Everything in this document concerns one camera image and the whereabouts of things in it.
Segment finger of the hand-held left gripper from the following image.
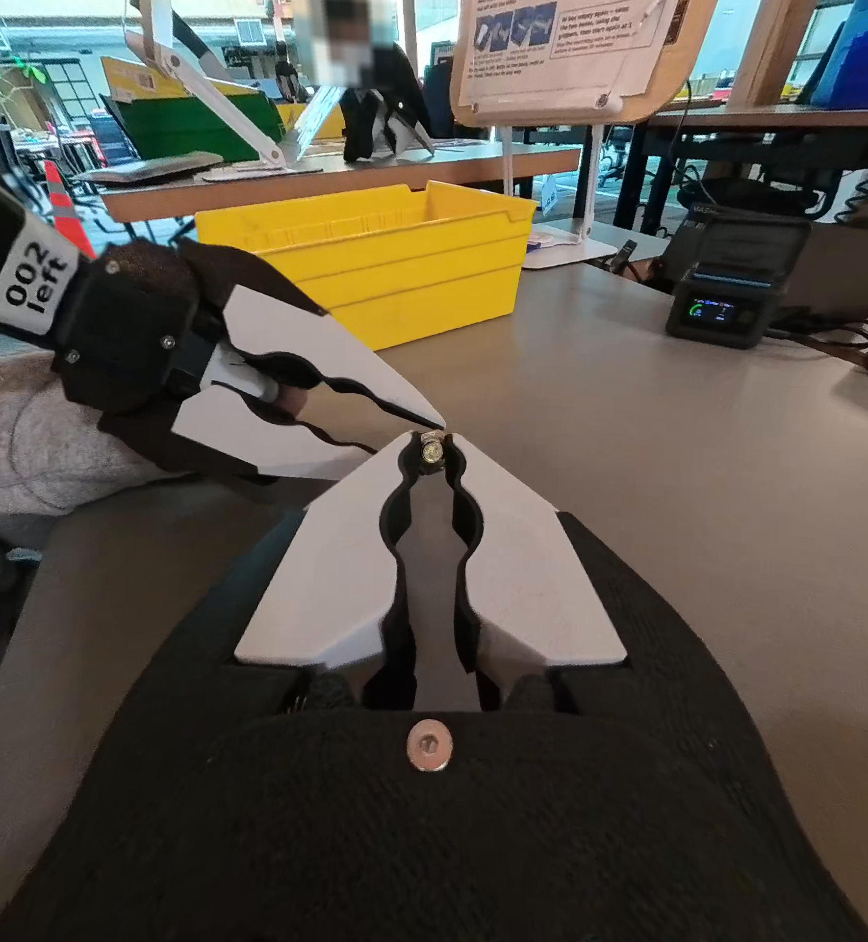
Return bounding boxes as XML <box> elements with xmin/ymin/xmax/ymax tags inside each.
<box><xmin>202</xmin><ymin>284</ymin><xmax>447</xmax><ymax>433</ymax></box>
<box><xmin>171</xmin><ymin>381</ymin><xmax>381</xmax><ymax>479</ymax></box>

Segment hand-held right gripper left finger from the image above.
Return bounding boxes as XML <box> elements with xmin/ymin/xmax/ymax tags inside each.
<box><xmin>234</xmin><ymin>430</ymin><xmax>414</xmax><ymax>709</ymax></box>

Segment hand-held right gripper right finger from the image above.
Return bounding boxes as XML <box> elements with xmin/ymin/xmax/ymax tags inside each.
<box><xmin>443</xmin><ymin>431</ymin><xmax>628</xmax><ymax>712</ymax></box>

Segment yellow plastic bin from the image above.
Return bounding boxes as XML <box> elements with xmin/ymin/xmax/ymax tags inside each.
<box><xmin>194</xmin><ymin>181</ymin><xmax>538</xmax><ymax>352</ymax></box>

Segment orange traffic cone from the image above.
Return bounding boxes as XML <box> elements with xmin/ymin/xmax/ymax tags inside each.
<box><xmin>42</xmin><ymin>159</ymin><xmax>100</xmax><ymax>260</ymax></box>

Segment grey flat laptop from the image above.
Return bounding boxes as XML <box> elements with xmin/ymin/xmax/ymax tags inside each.
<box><xmin>72</xmin><ymin>150</ymin><xmax>227</xmax><ymax>186</ymax></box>

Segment wooden table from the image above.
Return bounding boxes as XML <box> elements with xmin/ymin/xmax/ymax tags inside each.
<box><xmin>98</xmin><ymin>141</ymin><xmax>584</xmax><ymax>223</ymax></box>
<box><xmin>614</xmin><ymin>99</ymin><xmax>868</xmax><ymax>236</ymax></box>

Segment green storage bin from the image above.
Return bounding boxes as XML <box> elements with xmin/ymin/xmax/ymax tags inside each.
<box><xmin>102</xmin><ymin>55</ymin><xmax>289</xmax><ymax>164</ymax></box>

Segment white board stand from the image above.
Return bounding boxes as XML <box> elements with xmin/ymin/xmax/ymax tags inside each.
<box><xmin>499</xmin><ymin>124</ymin><xmax>620</xmax><ymax>270</ymax></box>

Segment black label printer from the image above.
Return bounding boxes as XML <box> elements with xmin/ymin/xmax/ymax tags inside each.
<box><xmin>665</xmin><ymin>205</ymin><xmax>815</xmax><ymax>351</ymax></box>

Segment wooden instruction board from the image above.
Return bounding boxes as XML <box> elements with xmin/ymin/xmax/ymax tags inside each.
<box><xmin>450</xmin><ymin>0</ymin><xmax>720</xmax><ymax>126</ymax></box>

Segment black power cable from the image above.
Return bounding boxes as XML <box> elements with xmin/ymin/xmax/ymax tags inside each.
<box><xmin>764</xmin><ymin>322</ymin><xmax>868</xmax><ymax>378</ymax></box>

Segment black coiled cable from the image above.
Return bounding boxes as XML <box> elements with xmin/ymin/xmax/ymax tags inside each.
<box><xmin>837</xmin><ymin>163</ymin><xmax>868</xmax><ymax>223</ymax></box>

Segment wooden post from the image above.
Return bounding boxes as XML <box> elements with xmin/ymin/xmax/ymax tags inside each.
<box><xmin>725</xmin><ymin>0</ymin><xmax>821</xmax><ymax>110</ymax></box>

